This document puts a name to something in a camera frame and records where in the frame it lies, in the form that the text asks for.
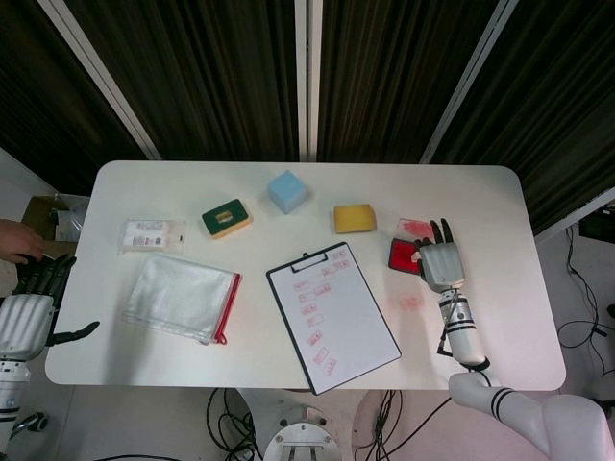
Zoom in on brown cardboard box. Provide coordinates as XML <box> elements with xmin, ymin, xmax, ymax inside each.
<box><xmin>16</xmin><ymin>194</ymin><xmax>88</xmax><ymax>256</ymax></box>

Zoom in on white metal frame post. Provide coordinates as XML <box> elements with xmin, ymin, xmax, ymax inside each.
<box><xmin>293</xmin><ymin>0</ymin><xmax>324</xmax><ymax>162</ymax></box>
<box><xmin>535</xmin><ymin>189</ymin><xmax>615</xmax><ymax>246</ymax></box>
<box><xmin>419</xmin><ymin>0</ymin><xmax>523</xmax><ymax>164</ymax></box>
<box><xmin>37</xmin><ymin>0</ymin><xmax>162</xmax><ymax>160</ymax></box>

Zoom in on red ink pad clear lid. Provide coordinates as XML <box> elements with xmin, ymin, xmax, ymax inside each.
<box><xmin>386</xmin><ymin>218</ymin><xmax>451</xmax><ymax>278</ymax></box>

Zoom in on dark pleated curtain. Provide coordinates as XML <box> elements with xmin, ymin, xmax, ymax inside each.
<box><xmin>0</xmin><ymin>0</ymin><xmax>155</xmax><ymax>198</ymax></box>
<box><xmin>316</xmin><ymin>0</ymin><xmax>505</xmax><ymax>164</ymax></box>
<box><xmin>64</xmin><ymin>0</ymin><xmax>308</xmax><ymax>162</ymax></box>
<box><xmin>430</xmin><ymin>0</ymin><xmax>615</xmax><ymax>236</ymax></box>

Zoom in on black box device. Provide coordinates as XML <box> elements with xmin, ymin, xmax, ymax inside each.
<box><xmin>578</xmin><ymin>209</ymin><xmax>615</xmax><ymax>241</ymax></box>

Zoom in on clear pouch red zipper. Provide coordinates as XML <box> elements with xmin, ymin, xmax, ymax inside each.
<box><xmin>122</xmin><ymin>253</ymin><xmax>243</xmax><ymax>347</ymax></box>

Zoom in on clear packet with labels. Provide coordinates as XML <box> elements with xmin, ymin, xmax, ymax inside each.
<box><xmin>118</xmin><ymin>218</ymin><xmax>187</xmax><ymax>256</ymax></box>

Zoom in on green and yellow sponge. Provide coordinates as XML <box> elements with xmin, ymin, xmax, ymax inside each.
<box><xmin>201</xmin><ymin>197</ymin><xmax>255</xmax><ymax>241</ymax></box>

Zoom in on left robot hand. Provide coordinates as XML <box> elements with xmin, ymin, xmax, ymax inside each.
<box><xmin>0</xmin><ymin>254</ymin><xmax>101</xmax><ymax>362</ymax></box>

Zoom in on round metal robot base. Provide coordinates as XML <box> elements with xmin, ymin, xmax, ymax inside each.
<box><xmin>262</xmin><ymin>406</ymin><xmax>340</xmax><ymax>461</ymax></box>

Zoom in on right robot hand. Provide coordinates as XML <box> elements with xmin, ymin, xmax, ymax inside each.
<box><xmin>413</xmin><ymin>217</ymin><xmax>467</xmax><ymax>293</ymax></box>

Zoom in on light blue foam cube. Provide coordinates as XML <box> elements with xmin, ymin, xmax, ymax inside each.
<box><xmin>266</xmin><ymin>169</ymin><xmax>308</xmax><ymax>216</ymax></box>

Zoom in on bystander bare hand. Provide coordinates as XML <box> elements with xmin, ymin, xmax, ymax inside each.
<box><xmin>0</xmin><ymin>218</ymin><xmax>47</xmax><ymax>264</ymax></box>

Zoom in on black clipboard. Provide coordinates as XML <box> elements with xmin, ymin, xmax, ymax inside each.
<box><xmin>265</xmin><ymin>242</ymin><xmax>403</xmax><ymax>397</ymax></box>

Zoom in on white stamped paper sheet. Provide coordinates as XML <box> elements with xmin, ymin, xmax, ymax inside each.
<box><xmin>269</xmin><ymin>248</ymin><xmax>401</xmax><ymax>391</ymax></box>

